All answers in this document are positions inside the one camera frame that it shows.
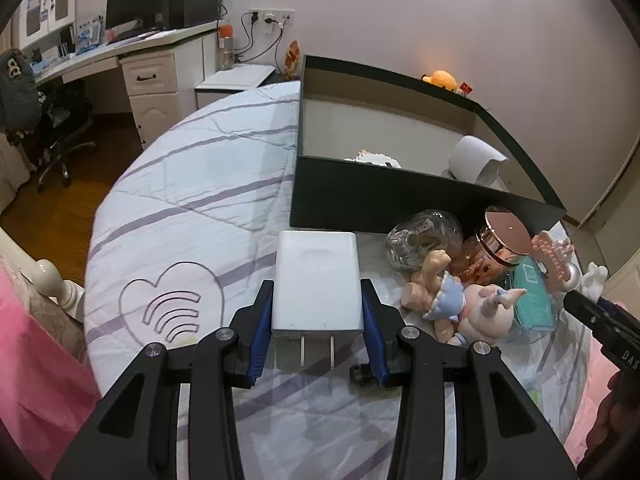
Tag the white bed post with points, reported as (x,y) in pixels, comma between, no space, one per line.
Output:
(50,280)

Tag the white drawer cabinet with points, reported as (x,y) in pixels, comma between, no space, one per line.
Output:
(150,95)

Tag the orange snack bag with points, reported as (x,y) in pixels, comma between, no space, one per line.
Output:
(291,60)

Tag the black office chair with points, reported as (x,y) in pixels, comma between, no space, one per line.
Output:
(60,120)

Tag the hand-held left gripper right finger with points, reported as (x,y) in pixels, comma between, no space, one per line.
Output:
(372,340)

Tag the pink building block toy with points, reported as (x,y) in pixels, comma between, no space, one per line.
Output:
(547,255)

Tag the dark green storage box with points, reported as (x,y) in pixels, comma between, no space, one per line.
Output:
(350,200)

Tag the baby doll figure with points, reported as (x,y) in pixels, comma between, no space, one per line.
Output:
(480,310)

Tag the white cylindrical cup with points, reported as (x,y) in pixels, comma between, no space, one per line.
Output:
(475,160)

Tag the white hutch cabinet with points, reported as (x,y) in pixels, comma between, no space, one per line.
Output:
(50,5)

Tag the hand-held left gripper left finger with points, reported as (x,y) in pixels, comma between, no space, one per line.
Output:
(257,340)

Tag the clear glass bottle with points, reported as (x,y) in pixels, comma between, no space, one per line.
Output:
(425,232)

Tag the white brick block model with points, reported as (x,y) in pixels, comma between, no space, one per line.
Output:
(375,159)

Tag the teal translucent container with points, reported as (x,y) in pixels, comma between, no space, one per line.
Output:
(535,300)

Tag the white desk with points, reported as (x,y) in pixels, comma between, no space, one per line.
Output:
(165,40)

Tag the white nightstand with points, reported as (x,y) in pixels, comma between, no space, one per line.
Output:
(235,77)

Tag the person's right hand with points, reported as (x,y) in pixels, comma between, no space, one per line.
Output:
(617,410)

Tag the orange plush toy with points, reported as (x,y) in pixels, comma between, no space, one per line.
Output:
(442,80)

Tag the pink cloth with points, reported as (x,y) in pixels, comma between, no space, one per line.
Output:
(35,385)

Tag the white charger adapter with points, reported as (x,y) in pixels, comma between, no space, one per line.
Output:
(315,280)

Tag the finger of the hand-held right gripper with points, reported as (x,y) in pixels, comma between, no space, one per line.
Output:
(582,307)
(622,317)

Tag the white wall outlet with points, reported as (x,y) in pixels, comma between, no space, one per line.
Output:
(287,15)

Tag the blue white packaging box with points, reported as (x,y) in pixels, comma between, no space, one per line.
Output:
(90,35)

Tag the red tag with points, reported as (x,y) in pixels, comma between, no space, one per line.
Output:
(466,88)

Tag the white figurine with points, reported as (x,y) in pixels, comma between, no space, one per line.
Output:
(595,277)

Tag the brown jar rose gold lid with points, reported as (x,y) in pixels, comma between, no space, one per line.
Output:
(505,232)

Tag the grey fuzzy chair cover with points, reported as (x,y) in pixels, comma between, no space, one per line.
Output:
(17,95)

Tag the water bottle orange cap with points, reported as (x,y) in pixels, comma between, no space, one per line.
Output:
(225,45)

